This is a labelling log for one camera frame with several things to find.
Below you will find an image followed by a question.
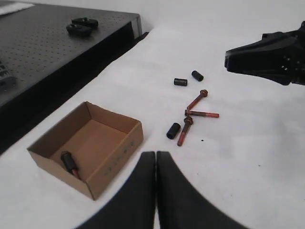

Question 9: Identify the black block on bench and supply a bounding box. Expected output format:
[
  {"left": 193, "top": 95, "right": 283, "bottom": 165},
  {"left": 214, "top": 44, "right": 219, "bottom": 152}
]
[
  {"left": 71, "top": 17, "right": 99, "bottom": 30},
  {"left": 66, "top": 23, "right": 92, "bottom": 37}
]

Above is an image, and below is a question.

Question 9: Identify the black sleeve with red bolt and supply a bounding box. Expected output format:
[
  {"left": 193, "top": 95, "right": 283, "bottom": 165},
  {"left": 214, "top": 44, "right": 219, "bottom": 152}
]
[{"left": 61, "top": 150, "right": 81, "bottom": 178}]

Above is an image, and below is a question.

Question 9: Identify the red copper-coloured bolt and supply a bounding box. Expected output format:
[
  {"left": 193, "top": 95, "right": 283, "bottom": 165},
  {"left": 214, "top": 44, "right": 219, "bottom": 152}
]
[
  {"left": 184, "top": 109, "right": 220, "bottom": 119},
  {"left": 177, "top": 116, "right": 194, "bottom": 147},
  {"left": 186, "top": 89, "right": 209, "bottom": 110}
]

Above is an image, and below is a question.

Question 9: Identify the black metal bench with holes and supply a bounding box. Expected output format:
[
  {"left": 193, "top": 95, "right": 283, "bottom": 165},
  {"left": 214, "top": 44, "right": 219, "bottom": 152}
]
[{"left": 0, "top": 2, "right": 143, "bottom": 141}]

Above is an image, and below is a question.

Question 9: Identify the open brown cardboard box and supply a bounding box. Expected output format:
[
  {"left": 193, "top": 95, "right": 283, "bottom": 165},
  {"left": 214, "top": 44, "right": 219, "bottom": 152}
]
[{"left": 27, "top": 101, "right": 144, "bottom": 201}]

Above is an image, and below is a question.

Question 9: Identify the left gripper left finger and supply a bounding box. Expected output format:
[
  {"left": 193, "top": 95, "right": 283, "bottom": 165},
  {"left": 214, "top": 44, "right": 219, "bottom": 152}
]
[{"left": 82, "top": 151, "right": 157, "bottom": 229}]

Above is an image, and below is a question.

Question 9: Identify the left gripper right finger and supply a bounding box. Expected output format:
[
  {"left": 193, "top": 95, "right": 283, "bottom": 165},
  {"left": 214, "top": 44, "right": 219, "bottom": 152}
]
[{"left": 156, "top": 150, "right": 244, "bottom": 229}]

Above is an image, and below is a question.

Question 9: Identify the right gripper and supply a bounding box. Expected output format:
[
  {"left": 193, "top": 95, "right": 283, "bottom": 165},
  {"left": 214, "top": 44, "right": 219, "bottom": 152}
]
[{"left": 224, "top": 21, "right": 305, "bottom": 86}]

